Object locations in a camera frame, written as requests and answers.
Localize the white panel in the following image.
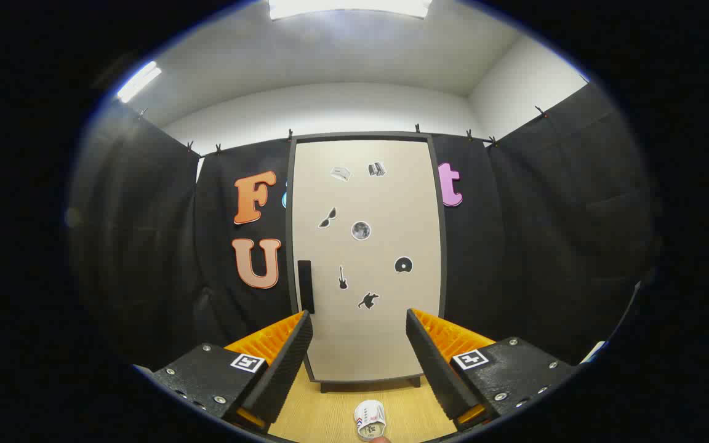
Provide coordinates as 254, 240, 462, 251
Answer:
579, 340, 607, 365

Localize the grey shoe cabinet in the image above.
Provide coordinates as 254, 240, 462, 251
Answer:
285, 131, 447, 394

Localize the beige shoe cabinet door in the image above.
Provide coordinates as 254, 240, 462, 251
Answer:
293, 140, 443, 382

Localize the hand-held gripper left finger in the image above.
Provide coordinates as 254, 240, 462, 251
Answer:
151, 309, 314, 431

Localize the narrow ceiling light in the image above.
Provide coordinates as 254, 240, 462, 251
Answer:
116, 60, 163, 104

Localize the black backdrop cloth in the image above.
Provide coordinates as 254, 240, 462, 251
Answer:
68, 83, 660, 376

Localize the white canvas shoe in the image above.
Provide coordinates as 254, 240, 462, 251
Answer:
354, 399, 388, 442

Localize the black door handle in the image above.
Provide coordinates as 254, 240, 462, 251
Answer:
297, 260, 316, 315

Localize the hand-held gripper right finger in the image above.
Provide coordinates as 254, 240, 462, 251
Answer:
406, 308, 579, 428

